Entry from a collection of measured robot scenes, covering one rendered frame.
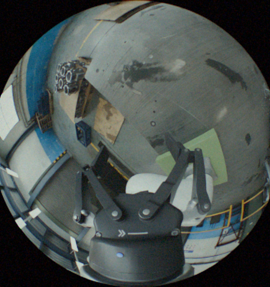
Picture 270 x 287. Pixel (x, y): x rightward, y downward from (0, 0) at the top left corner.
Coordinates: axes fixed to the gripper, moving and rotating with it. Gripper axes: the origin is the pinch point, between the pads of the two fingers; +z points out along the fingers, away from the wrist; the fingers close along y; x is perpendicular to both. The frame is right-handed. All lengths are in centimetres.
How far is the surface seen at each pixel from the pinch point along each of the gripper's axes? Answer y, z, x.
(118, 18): 13, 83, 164
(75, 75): -63, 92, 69
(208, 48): 33.9, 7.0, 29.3
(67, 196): -453, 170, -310
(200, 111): 25.8, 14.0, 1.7
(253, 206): 291, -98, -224
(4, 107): -518, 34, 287
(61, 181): -474, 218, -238
